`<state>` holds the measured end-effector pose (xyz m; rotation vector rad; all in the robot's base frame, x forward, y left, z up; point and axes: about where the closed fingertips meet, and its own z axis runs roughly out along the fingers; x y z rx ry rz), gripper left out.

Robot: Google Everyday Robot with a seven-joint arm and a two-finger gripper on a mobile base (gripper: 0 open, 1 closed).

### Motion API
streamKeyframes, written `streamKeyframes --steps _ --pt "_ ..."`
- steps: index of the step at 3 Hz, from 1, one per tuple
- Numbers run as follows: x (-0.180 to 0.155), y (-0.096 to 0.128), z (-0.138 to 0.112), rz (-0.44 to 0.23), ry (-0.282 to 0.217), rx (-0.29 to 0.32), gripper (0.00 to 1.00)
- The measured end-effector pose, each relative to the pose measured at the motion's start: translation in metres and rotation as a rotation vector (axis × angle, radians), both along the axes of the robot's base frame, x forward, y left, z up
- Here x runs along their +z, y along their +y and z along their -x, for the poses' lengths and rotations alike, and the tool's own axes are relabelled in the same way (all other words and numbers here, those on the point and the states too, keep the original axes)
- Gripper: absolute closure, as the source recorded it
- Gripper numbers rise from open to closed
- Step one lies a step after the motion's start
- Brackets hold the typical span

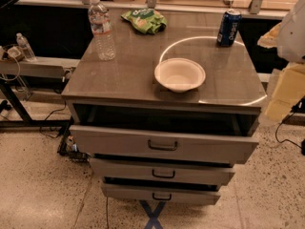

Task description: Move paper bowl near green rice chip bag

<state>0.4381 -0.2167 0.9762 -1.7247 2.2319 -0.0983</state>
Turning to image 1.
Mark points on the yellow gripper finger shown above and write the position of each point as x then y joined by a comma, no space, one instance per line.
289,90

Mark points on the white paper bowl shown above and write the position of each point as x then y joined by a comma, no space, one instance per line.
179,74

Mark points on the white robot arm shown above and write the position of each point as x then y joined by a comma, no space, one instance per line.
291,36

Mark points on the green rice chip bag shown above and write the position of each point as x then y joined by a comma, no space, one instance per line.
147,21

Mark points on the blue pepsi can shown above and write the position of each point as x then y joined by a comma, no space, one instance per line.
228,27

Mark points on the grey drawer cabinet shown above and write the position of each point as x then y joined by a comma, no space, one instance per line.
170,117

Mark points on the middle grey drawer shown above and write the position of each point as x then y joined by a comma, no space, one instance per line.
165,172

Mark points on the grey drawer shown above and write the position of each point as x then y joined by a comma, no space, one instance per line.
165,172
173,146
160,194

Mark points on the clear plastic water bottle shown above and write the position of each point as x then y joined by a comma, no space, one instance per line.
101,28

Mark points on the bottom grey drawer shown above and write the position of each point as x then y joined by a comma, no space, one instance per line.
160,194

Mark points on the top grey drawer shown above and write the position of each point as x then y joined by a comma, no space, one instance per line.
173,146

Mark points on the small background water bottle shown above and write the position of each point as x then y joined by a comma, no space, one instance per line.
25,46

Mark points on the black side table frame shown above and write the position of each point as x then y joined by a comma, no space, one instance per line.
45,67

